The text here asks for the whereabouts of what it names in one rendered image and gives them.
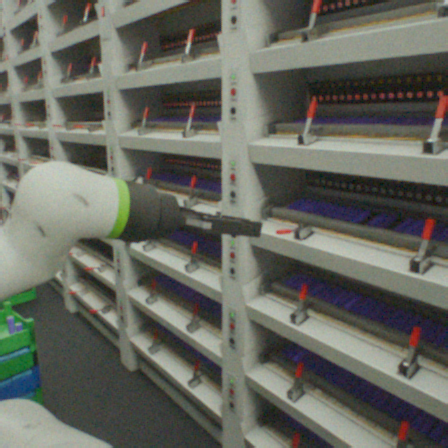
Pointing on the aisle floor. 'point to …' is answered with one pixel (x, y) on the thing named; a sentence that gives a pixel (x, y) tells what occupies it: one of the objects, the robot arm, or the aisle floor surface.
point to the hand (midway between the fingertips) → (241, 226)
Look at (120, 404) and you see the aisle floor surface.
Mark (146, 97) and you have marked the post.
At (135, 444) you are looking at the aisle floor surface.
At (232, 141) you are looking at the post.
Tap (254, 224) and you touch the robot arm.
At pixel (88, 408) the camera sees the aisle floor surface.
